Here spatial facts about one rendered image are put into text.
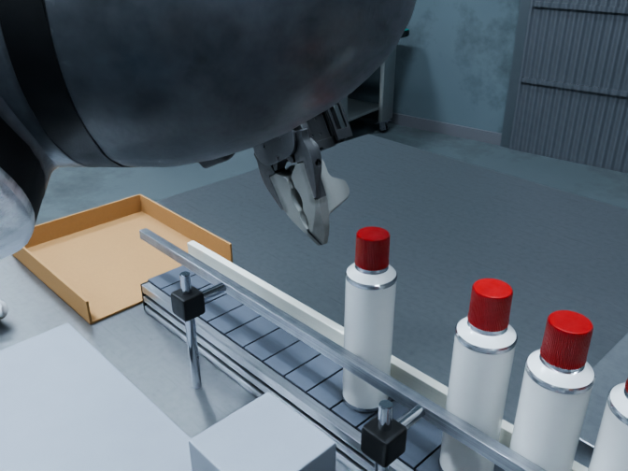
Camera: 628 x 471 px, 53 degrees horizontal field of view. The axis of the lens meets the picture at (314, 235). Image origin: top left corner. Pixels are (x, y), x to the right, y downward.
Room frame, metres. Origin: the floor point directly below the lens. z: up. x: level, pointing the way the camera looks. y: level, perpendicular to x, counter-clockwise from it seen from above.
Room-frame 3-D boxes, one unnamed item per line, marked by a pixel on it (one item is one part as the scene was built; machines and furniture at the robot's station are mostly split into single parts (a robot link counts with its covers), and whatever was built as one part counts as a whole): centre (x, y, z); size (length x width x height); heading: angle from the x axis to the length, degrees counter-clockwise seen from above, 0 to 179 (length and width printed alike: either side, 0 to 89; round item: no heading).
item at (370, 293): (0.54, -0.06, 0.98); 0.05 x 0.05 x 0.20
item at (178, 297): (0.63, 0.13, 0.91); 0.07 x 0.03 x 0.17; 134
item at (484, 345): (0.44, -0.15, 0.98); 0.05 x 0.05 x 0.20
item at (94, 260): (0.95, 0.34, 0.85); 0.30 x 0.26 x 0.04; 44
